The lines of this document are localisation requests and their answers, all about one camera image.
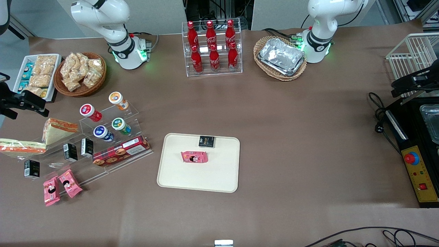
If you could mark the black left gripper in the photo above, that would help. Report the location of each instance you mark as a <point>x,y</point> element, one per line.
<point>422,78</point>

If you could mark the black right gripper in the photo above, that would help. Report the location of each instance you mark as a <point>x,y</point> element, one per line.
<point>13,100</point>

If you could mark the triangle sandwich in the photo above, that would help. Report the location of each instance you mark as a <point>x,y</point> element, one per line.
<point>56,132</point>
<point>20,147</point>

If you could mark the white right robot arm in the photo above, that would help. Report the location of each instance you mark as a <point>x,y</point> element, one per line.
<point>116,20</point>

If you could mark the white rectangular snack tray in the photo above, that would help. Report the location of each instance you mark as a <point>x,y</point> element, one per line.
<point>17,79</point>

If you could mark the aluminium foil tray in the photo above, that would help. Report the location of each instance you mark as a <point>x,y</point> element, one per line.
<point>281,56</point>

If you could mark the cream plastic serving tray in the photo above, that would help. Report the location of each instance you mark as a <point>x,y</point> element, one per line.
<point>205,178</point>

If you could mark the small teal snack packet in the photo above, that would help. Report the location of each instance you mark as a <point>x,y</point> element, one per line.
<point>27,71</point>
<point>22,85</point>

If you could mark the flat bag of beige crackers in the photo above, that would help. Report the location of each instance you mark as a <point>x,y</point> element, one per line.
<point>40,81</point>
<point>45,65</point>
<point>34,91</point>

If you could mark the small yellow snack packet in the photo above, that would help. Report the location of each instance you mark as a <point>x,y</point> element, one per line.
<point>44,93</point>

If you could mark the clear metal rimmed container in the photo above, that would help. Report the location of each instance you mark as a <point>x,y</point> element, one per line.
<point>431,123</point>

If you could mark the black sealing machine yellow panel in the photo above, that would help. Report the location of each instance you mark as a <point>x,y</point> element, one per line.
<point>411,137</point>

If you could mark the clear bag of beige snacks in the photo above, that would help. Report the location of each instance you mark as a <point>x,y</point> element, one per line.
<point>67,67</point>
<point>95,65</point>
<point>72,84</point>
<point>80,61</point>
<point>92,79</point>

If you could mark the small black carton box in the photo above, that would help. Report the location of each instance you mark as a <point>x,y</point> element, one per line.
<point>87,147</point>
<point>70,152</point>
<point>32,169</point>
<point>206,141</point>

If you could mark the dark brown wicker basket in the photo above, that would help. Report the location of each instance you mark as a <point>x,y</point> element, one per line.
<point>82,92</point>

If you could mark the red capped yogurt bottle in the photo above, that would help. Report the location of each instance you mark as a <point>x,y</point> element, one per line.
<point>90,112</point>

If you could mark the red emergency stop button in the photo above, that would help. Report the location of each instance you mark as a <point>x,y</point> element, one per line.
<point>411,158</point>

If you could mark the blue capped yogurt bottle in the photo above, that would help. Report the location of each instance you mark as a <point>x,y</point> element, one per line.
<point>103,133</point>

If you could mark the pink snack packet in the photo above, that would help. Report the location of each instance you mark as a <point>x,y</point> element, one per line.
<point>70,184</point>
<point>194,157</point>
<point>50,192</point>

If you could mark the large clear acrylic stepped stand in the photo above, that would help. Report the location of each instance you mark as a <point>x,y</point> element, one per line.
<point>89,173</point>

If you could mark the orange capped yogurt bottle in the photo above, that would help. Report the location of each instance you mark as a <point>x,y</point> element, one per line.
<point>118,100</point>

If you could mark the green capped yogurt bottle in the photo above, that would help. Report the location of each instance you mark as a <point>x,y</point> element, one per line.
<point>120,125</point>

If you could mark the red cookie box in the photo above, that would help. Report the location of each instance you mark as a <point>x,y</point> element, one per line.
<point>120,152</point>

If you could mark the small clear acrylic riser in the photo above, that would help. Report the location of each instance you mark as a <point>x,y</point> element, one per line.
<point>132,116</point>

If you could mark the light wicker basket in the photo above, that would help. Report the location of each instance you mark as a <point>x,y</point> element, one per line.
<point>291,77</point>

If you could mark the brown table cover sheet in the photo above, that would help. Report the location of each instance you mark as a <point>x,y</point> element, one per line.
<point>291,137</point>

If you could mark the small dark electronic device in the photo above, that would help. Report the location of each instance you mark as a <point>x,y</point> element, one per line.
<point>334,243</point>

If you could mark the clear acrylic bottle rack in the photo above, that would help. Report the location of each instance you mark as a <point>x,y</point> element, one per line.
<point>236,72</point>

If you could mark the red cola bottle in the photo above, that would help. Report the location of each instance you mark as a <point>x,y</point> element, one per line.
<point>214,61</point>
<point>210,34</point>
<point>197,61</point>
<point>230,33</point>
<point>192,36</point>
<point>233,59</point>

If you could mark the small white block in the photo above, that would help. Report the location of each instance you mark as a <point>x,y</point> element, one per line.
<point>223,243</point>

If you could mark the grey metal shelf frame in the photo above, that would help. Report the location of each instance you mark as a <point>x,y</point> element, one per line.
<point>411,10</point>

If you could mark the red rocker switch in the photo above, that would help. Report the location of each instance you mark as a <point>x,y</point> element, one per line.
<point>423,186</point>

